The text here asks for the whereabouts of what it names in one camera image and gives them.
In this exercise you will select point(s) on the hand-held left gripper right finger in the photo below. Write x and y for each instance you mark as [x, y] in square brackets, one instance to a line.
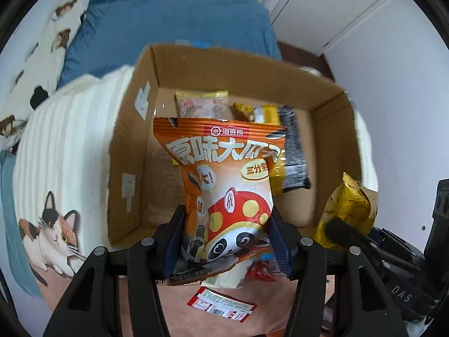
[280, 249]

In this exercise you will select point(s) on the golden yellow snack packet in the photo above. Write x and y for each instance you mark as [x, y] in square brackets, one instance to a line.
[347, 203]

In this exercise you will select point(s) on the orange panda snack packet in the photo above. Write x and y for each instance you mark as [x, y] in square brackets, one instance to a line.
[224, 182]

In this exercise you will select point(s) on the cardboard box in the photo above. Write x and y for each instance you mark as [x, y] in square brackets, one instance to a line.
[245, 73]

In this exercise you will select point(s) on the black snack packet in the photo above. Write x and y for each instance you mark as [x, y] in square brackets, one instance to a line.
[294, 154]

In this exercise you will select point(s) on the small red snack packet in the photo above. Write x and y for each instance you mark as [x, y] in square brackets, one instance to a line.
[261, 270]

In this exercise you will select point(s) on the red white sachet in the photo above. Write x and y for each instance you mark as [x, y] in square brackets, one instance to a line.
[217, 303]

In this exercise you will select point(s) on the white snack packet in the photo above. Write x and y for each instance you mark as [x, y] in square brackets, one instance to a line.
[228, 277]

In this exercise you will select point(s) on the blue bed sheet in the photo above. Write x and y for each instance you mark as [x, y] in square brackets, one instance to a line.
[175, 17]

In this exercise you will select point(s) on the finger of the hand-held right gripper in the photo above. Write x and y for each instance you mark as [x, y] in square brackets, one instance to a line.
[338, 230]

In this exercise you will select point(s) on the yellow striped snack packet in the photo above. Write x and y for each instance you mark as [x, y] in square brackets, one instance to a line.
[263, 114]

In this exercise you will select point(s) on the white door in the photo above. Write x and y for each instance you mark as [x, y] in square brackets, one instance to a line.
[333, 14]

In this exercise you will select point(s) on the light blue towel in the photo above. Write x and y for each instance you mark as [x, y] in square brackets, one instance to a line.
[10, 217]

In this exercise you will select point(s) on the pale yellow snack packet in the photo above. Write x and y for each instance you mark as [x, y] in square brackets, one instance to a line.
[200, 103]

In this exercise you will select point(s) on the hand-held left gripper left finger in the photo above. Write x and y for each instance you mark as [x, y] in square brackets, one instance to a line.
[175, 245]

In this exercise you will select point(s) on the bear print pillow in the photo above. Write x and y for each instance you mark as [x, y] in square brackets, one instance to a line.
[45, 59]

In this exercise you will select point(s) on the striped cat print blanket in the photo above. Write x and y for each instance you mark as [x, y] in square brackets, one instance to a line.
[70, 147]

